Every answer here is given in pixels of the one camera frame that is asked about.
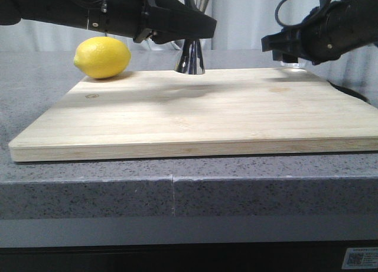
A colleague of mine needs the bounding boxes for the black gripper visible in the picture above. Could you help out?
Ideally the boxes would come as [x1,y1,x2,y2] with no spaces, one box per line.
[85,0,217,44]
[261,0,377,65]

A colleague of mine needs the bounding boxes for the clear glass beaker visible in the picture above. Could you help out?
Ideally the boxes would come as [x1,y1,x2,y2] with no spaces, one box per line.
[280,61,307,72]

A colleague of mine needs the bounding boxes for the yellow lemon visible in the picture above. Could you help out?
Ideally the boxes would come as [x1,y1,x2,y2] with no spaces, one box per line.
[73,36,131,79]

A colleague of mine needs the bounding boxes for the grey curtain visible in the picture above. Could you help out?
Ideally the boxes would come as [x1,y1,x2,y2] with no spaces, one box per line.
[1,0,281,52]

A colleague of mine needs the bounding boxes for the steel double jigger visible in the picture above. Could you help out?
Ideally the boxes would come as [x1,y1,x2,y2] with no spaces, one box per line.
[175,0,209,75]

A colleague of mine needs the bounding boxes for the light wooden cutting board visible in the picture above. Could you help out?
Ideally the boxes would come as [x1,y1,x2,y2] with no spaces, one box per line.
[9,68,377,162]

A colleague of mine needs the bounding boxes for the white QR code label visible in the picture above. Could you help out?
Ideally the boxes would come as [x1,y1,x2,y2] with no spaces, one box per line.
[341,247,377,270]

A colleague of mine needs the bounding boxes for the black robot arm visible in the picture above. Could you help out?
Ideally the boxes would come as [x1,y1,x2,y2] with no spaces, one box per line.
[1,0,217,44]

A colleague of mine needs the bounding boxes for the black cutting board handle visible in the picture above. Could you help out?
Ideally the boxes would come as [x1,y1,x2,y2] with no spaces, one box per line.
[328,81,370,104]

